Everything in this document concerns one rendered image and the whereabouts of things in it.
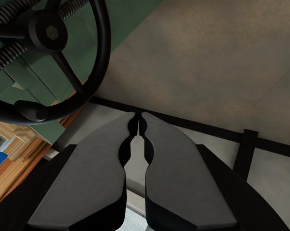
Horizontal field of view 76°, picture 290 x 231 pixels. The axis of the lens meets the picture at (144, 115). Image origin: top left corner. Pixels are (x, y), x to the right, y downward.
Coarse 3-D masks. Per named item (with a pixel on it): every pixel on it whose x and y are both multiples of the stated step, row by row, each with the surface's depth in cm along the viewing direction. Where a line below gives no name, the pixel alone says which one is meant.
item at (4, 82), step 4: (0, 72) 32; (4, 72) 32; (0, 76) 32; (4, 76) 32; (8, 76) 33; (0, 80) 32; (4, 80) 32; (8, 80) 33; (12, 80) 33; (0, 84) 32; (4, 84) 32; (8, 84) 33; (12, 84) 34; (0, 88) 32; (4, 88) 33; (0, 92) 32
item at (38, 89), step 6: (18, 60) 42; (24, 66) 43; (30, 72) 44; (36, 78) 46; (36, 84) 46; (42, 84) 48; (30, 90) 45; (36, 90) 47; (42, 90) 48; (48, 90) 49; (36, 96) 47; (42, 96) 48; (48, 96) 50; (54, 96) 51; (42, 102) 49; (48, 102) 50
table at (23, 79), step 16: (0, 48) 31; (16, 64) 33; (16, 80) 34; (32, 80) 36; (0, 96) 41; (16, 96) 43; (32, 96) 46; (32, 128) 48; (48, 128) 52; (64, 128) 56
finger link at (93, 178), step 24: (120, 120) 11; (96, 144) 9; (120, 144) 9; (72, 168) 7; (96, 168) 7; (120, 168) 7; (48, 192) 6; (72, 192) 6; (96, 192) 6; (120, 192) 6; (48, 216) 6; (72, 216) 6; (96, 216) 6; (120, 216) 7
